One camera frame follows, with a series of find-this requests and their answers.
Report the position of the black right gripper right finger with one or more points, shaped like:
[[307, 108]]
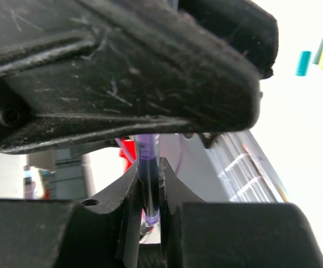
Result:
[[195, 233]]

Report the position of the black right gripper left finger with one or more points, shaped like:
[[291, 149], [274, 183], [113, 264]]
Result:
[[102, 231]]

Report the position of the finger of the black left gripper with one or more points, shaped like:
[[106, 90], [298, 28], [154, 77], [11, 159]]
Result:
[[244, 25], [74, 72]]

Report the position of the teal pen cap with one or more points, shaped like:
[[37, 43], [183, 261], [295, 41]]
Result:
[[303, 63]]

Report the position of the dark green pen cap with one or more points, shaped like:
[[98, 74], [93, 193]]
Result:
[[318, 54]]

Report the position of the black thin pen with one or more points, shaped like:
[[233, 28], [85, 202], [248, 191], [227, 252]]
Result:
[[148, 158]]

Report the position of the red object beyond table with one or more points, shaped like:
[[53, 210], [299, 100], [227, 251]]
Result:
[[127, 152]]

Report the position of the aluminium table edge rail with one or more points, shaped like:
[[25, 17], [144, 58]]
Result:
[[244, 170]]

